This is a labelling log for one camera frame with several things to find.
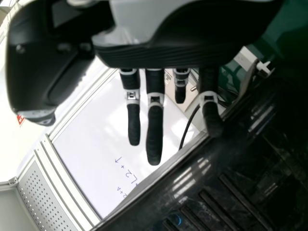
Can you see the perforated grey metal panel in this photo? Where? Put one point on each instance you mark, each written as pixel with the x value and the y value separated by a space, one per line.
pixel 38 195

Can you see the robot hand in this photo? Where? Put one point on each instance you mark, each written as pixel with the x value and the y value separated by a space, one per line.
pixel 168 38

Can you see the whiteboard with aluminium frame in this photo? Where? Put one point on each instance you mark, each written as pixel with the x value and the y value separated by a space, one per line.
pixel 101 144

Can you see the white and red wall sign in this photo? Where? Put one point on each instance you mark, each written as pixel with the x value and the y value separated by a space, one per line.
pixel 20 119

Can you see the white plug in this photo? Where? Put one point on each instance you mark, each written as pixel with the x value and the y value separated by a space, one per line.
pixel 264 68

